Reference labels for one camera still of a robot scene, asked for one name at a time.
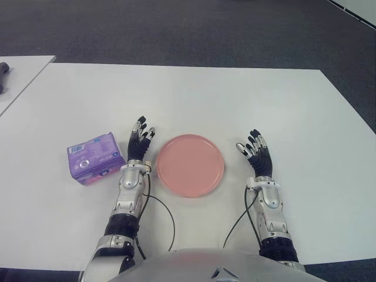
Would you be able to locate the pink round plate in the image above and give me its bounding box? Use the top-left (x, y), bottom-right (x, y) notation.
top-left (155, 133), bottom-right (226, 197)

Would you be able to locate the black handle object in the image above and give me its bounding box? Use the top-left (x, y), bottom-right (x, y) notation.
top-left (0, 62), bottom-right (11, 94)

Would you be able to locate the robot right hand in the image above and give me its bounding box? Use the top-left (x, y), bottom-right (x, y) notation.
top-left (234, 128), bottom-right (274, 179)

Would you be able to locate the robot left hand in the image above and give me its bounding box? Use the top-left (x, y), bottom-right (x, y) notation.
top-left (126, 115), bottom-right (156, 163)

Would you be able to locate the purple tissue paper pack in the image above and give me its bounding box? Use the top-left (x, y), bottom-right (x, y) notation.
top-left (66, 131), bottom-right (128, 186)

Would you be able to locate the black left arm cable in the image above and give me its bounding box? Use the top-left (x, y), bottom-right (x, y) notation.
top-left (133, 173), bottom-right (176, 261)

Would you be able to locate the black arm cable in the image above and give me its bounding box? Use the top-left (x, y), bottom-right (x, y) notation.
top-left (222, 184), bottom-right (264, 250)
top-left (133, 173), bottom-right (176, 261)

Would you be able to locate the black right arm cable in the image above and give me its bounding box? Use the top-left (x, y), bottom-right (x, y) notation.
top-left (222, 184), bottom-right (264, 250)

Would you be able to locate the silver robot torso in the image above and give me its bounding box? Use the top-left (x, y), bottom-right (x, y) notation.
top-left (110, 248), bottom-right (306, 282)

